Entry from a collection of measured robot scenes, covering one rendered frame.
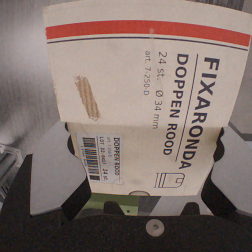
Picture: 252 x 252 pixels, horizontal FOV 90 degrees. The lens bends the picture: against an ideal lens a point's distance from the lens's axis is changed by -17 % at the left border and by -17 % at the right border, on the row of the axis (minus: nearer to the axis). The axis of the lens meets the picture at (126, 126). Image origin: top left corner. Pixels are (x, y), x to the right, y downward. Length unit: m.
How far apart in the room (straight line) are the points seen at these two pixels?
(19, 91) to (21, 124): 0.09
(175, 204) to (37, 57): 0.59
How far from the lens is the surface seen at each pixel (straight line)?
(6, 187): 0.76
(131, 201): 0.43
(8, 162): 0.52
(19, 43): 0.37
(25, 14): 0.36
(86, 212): 0.47
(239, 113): 1.55
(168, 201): 0.57
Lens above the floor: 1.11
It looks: 58 degrees down
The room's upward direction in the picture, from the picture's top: 173 degrees counter-clockwise
